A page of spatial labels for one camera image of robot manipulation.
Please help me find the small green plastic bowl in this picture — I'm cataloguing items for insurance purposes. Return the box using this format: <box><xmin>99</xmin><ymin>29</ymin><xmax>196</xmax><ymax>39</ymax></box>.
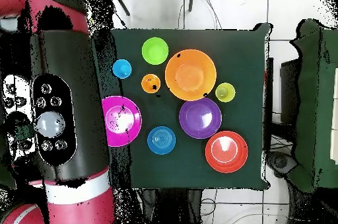
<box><xmin>141</xmin><ymin>36</ymin><xmax>170</xmax><ymax>65</ymax></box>

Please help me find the large pink plastic bowl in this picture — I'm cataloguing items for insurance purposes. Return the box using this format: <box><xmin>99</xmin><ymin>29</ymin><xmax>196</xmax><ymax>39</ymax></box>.
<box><xmin>101</xmin><ymin>94</ymin><xmax>143</xmax><ymax>148</ymax></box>

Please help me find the purple plastic bowl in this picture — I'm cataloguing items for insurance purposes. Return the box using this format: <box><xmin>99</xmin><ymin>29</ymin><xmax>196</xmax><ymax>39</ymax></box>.
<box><xmin>178</xmin><ymin>97</ymin><xmax>222</xmax><ymax>140</ymax></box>

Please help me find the large orange plastic bowl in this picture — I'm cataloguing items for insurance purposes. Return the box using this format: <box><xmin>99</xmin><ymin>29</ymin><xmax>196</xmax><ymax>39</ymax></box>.
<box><xmin>164</xmin><ymin>48</ymin><xmax>218</xmax><ymax>102</ymax></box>

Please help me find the green cloth covered table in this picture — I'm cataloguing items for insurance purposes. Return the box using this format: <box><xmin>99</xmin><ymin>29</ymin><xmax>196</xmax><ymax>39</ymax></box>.
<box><xmin>288</xmin><ymin>19</ymin><xmax>338</xmax><ymax>193</ymax></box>

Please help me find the dark green table cloth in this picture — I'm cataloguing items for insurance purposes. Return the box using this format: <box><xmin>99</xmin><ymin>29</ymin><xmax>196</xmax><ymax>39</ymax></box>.
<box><xmin>109</xmin><ymin>22</ymin><xmax>273</xmax><ymax>190</ymax></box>

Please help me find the orange plastic cup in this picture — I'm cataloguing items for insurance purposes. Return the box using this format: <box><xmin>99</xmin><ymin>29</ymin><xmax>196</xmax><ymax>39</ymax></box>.
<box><xmin>140</xmin><ymin>73</ymin><xmax>162</xmax><ymax>94</ymax></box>

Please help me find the pale yellow-green plastic cup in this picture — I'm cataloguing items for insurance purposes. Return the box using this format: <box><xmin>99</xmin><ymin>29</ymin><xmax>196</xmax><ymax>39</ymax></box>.
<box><xmin>214</xmin><ymin>82</ymin><xmax>236</xmax><ymax>103</ymax></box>

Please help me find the red plastic bowl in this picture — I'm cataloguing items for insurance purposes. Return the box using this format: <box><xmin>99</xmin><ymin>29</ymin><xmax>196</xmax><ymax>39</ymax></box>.
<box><xmin>205</xmin><ymin>130</ymin><xmax>249</xmax><ymax>174</ymax></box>

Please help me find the black cable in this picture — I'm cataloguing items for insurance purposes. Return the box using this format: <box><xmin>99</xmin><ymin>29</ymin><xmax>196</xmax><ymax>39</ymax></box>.
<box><xmin>114</xmin><ymin>9</ymin><xmax>128</xmax><ymax>28</ymax></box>

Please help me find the small blue plastic bowl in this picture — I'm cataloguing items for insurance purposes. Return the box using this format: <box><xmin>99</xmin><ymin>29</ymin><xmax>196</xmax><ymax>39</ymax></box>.
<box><xmin>147</xmin><ymin>125</ymin><xmax>177</xmax><ymax>155</ymax></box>

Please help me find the blue plastic cup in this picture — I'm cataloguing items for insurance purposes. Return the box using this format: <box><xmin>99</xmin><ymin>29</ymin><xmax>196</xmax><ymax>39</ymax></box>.
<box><xmin>112</xmin><ymin>59</ymin><xmax>133</xmax><ymax>80</ymax></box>

